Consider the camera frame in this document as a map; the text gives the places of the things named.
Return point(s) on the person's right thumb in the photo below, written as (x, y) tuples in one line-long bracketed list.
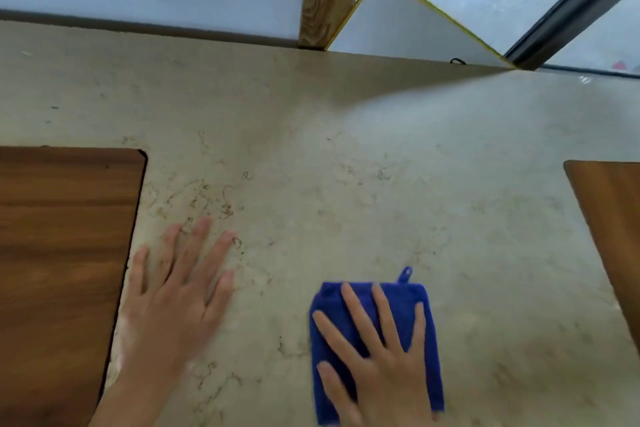
[(334, 389)]

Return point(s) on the person's right hand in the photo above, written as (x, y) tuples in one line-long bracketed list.
[(395, 386)]

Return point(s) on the dark baseboard strip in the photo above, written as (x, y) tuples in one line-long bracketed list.
[(150, 27)]

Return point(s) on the person's left hand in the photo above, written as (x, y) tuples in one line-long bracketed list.
[(165, 321)]

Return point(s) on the person's left little finger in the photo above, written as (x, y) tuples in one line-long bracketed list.
[(138, 269)]

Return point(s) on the narrow brown wooden panel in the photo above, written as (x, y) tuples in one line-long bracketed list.
[(617, 231)]

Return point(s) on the wide brown wooden panel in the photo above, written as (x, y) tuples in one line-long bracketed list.
[(60, 281)]

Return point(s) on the dark metal window frame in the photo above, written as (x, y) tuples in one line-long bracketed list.
[(570, 6)]

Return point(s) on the person's left thumb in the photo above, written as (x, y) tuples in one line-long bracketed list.
[(221, 294)]

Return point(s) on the person's left forearm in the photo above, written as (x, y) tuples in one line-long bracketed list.
[(135, 401)]

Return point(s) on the person's left middle finger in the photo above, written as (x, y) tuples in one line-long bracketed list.
[(197, 249)]

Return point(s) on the blue microfiber cleaning cloth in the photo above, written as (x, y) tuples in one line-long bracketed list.
[(327, 301)]

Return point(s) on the person's right middle finger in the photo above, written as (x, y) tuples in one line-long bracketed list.
[(361, 321)]

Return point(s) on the white board with yellow edge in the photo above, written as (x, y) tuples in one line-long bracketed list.
[(405, 26)]

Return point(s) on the person's right little finger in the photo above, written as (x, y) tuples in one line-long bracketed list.
[(417, 331)]

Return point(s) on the small pink object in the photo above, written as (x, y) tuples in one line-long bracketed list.
[(620, 65)]

